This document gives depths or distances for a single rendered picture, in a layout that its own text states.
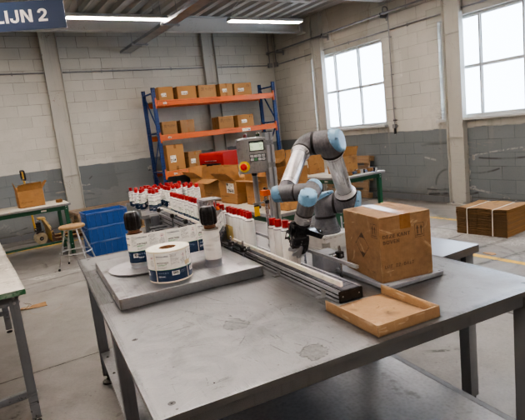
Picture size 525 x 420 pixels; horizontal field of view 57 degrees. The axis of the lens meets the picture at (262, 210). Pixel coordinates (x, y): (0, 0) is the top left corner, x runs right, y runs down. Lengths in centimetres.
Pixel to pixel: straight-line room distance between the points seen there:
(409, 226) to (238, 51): 974
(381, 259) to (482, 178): 621
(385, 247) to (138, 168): 861
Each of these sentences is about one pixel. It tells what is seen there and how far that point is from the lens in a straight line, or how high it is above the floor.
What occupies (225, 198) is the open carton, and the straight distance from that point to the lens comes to 523.
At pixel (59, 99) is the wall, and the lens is 997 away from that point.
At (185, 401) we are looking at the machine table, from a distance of 140.
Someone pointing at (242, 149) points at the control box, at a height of 142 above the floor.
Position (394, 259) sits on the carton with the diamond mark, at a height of 94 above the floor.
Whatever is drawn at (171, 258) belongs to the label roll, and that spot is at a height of 99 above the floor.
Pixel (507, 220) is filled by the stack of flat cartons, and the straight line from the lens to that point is 615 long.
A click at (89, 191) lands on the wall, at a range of 1005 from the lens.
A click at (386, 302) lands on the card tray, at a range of 189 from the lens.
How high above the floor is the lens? 151
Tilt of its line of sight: 9 degrees down
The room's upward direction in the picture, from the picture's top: 6 degrees counter-clockwise
